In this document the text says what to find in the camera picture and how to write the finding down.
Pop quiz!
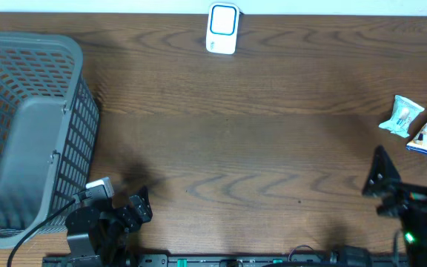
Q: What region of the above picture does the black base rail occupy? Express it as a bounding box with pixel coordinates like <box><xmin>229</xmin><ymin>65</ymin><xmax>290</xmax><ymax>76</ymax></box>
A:
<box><xmin>135</xmin><ymin>253</ymin><xmax>411</xmax><ymax>267</ymax></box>

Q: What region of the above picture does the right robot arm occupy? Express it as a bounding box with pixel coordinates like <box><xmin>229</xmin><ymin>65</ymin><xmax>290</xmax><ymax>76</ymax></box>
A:
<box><xmin>362</xmin><ymin>145</ymin><xmax>427</xmax><ymax>266</ymax></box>

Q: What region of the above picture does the mint wet wipes pack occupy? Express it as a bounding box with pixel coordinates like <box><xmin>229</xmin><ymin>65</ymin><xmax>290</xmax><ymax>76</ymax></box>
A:
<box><xmin>379</xmin><ymin>95</ymin><xmax>425</xmax><ymax>138</ymax></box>

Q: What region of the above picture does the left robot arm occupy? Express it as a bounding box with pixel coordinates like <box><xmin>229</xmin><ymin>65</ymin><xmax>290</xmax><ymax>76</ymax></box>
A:
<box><xmin>42</xmin><ymin>185</ymin><xmax>153</xmax><ymax>267</ymax></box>

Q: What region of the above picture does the grey plastic basket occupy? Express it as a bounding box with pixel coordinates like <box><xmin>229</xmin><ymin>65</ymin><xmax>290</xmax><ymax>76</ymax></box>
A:
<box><xmin>0</xmin><ymin>32</ymin><xmax>99</xmax><ymax>248</ymax></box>

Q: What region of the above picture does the white barcode scanner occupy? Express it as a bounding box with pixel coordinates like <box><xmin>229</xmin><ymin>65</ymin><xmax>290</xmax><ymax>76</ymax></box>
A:
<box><xmin>205</xmin><ymin>2</ymin><xmax>240</xmax><ymax>55</ymax></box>

